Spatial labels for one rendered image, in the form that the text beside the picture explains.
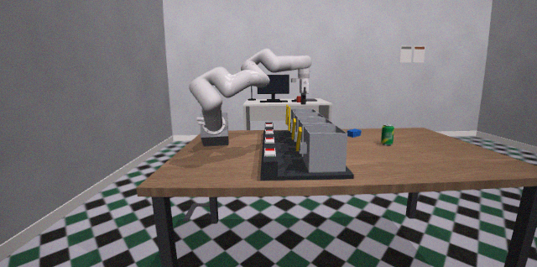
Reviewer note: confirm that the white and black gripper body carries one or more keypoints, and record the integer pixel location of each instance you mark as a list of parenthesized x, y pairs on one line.
[(304, 83)]

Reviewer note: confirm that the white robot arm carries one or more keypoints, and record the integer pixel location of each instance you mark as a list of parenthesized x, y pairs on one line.
[(229, 85)]

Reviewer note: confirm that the green drink can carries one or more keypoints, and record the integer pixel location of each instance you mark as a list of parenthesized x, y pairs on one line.
[(387, 134)]

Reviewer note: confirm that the blue plastic box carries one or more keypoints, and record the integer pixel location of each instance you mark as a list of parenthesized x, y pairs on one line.
[(354, 132)]

